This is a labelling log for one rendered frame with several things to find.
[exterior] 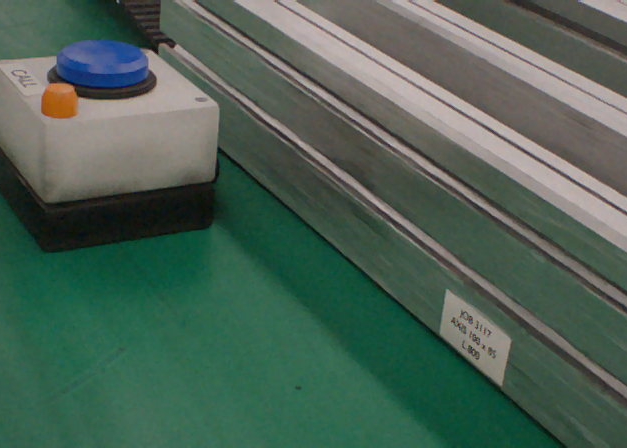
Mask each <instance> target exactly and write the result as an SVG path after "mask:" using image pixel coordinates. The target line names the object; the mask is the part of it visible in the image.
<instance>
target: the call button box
mask: <svg viewBox="0 0 627 448"><path fill-rule="evenodd" d="M140 50H141V51H142V52H143V53H144V54H146V55H147V57H148V58H149V72H148V77H147V78H146V79H145V80H143V81H141V82H138V83H135V84H131V85H125V86H115V87H101V86H90V85H82V84H78V83H74V82H71V81H68V80H66V79H64V78H62V77H61V76H60V75H59V74H58V73H57V56H54V57H49V58H37V59H24V60H10V61H9V60H2V61H0V192H1V194H3V196H4V197H5V198H6V200H7V201H8V202H9V204H10V205H11V206H12V208H13V209H14V210H15V212H16V213H17V214H18V216H19V217H20V218H21V220H22V222H23V223H24V225H25V226H26V227H27V229H28V230H29V232H30V233H31V234H32V236H34V237H35V238H36V240H37V241H38V242H39V244H40V245H41V246H42V249H43V250H44V251H48V252H52V251H58V250H66V249H72V247H78V246H85V245H92V244H98V243H105V242H111V241H117V240H124V239H131V238H137V237H143V236H151V235H157V234H163V233H170V232H177V231H183V230H190V229H197V228H203V227H209V226H211V225H212V221H213V208H214V192H215V190H214V187H213V185H212V184H214V183H215V182H216V180H217V179H218V176H219V162H218V158H217V155H216V149H217V133H218V117H220V109H218V106H217V103H215V102H214V101H213V100H212V99H210V98H209V97H208V96H207V95H205V94H204V92H203V91H202V90H200V89H199V88H198V87H197V86H195V85H194V84H192V83H191V82H189V81H188V80H187V79H186V78H184V77H183V76H182V75H181V74H179V73H178V72H177V71H176V70H174V69H173V68H172V67H171V66H169V64H168V63H167V62H165V61H163V60H162V59H161V58H160V57H158V56H157V55H156V54H155V53H154V52H152V51H150V50H147V49H140ZM51 83H67V84H70V85H72V86H73V88H74V90H75V92H76V95H77V97H78V113H77V114H76V116H75V117H72V118H67V119H55V118H49V117H46V116H44V115H43V114H42V113H41V96H42V94H43V92H44V90H45V88H46V87H47V86H48V84H51Z"/></svg>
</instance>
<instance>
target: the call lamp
mask: <svg viewBox="0 0 627 448"><path fill-rule="evenodd" d="M41 113H42V114H43V115H44V116H46V117H49V118H55V119H67V118H72V117H75V116H76V114H77V113H78V97H77V95H76V92H75V90H74V88H73V86H72V85H70V84H67V83H51V84H48V86H47V87H46V88H45V90H44V92H43V94H42V96H41Z"/></svg>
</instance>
